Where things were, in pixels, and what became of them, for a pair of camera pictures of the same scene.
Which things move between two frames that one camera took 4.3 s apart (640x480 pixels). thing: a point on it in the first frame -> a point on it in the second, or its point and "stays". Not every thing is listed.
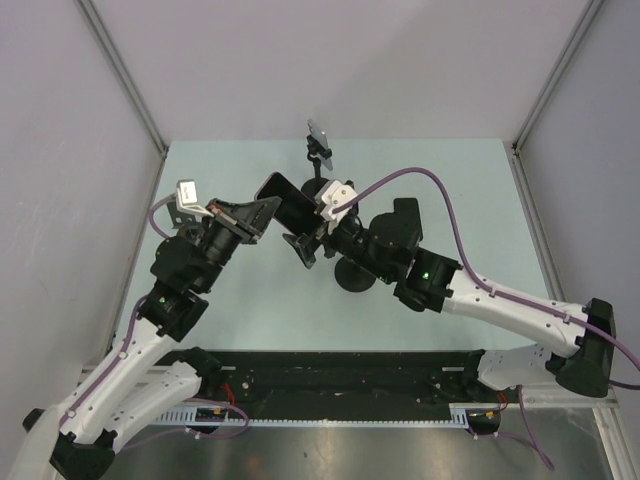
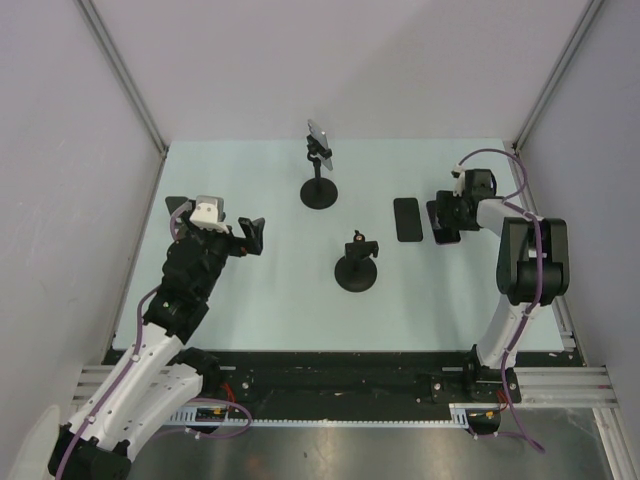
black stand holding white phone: x=311 y=186 stays
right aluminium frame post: x=585 y=20 stays
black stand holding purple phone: x=352 y=276 stays
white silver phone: x=321 y=139 stays
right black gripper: x=303 y=247 -> x=446 y=201
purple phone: x=296 y=210 -> x=441 y=235
